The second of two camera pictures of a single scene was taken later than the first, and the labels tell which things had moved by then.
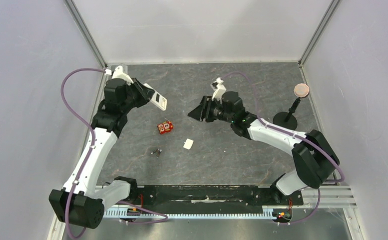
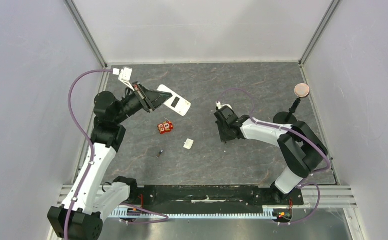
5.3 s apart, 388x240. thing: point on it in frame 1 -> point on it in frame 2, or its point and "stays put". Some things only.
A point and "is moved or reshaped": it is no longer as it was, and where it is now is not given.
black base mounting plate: (213, 195) stays put
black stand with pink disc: (288, 119) stays put
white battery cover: (188, 144) stays put
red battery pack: (165, 127) stays put
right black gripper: (208, 109) -> (222, 125)
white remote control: (158, 100) is moved or reshaped
